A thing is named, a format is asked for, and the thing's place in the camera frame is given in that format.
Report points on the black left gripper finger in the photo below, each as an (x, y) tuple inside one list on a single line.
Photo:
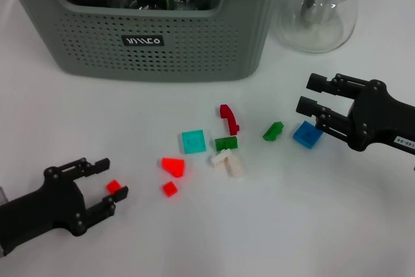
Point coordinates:
[(87, 168), (103, 209)]

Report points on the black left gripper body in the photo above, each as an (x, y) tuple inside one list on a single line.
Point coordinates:
[(48, 209)]

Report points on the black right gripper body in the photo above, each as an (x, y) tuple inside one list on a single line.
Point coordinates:
[(379, 121)]

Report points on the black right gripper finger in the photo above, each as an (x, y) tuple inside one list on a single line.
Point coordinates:
[(330, 123), (337, 84)]

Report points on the small orange-red toy cube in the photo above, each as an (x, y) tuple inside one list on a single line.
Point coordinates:
[(113, 187), (169, 189)]

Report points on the green stepped toy block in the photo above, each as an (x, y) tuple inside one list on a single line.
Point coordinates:
[(272, 131)]

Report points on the orange-red wedge toy block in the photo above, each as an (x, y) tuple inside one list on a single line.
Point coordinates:
[(173, 166)]

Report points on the dark red curved toy block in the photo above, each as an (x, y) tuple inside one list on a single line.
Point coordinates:
[(229, 119)]

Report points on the grey-green perforated storage bin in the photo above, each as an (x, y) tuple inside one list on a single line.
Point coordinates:
[(162, 59)]

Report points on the blue square toy plate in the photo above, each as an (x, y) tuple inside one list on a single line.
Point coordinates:
[(306, 135)]

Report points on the clear glass carafe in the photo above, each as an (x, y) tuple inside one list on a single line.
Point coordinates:
[(311, 37)]

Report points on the green toy brick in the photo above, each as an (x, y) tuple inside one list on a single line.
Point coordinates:
[(226, 144)]

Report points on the teal square toy plate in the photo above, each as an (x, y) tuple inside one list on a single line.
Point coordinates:
[(193, 142)]

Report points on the white toy brick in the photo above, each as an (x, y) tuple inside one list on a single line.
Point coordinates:
[(220, 159)]

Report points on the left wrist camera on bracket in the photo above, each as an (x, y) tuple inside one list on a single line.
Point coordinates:
[(3, 195)]

